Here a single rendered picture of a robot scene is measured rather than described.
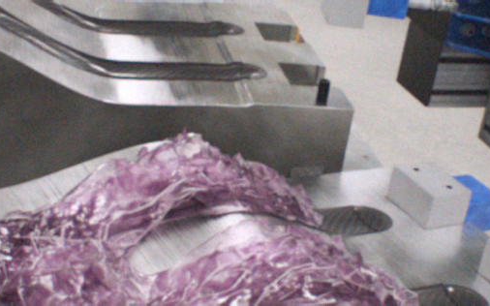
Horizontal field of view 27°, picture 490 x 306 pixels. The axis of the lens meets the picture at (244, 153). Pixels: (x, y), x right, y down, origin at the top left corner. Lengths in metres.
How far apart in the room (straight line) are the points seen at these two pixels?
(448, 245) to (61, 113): 0.31
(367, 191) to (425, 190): 0.06
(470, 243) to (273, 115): 0.19
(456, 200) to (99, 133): 0.28
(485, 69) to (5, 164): 0.74
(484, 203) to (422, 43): 0.59
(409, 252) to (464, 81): 0.66
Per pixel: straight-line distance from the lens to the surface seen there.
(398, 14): 0.99
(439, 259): 0.71
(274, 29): 1.01
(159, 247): 0.59
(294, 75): 0.91
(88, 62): 0.86
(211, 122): 0.81
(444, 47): 1.31
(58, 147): 0.80
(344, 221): 0.74
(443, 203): 0.74
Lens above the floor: 1.20
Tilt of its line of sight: 25 degrees down
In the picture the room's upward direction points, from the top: 9 degrees clockwise
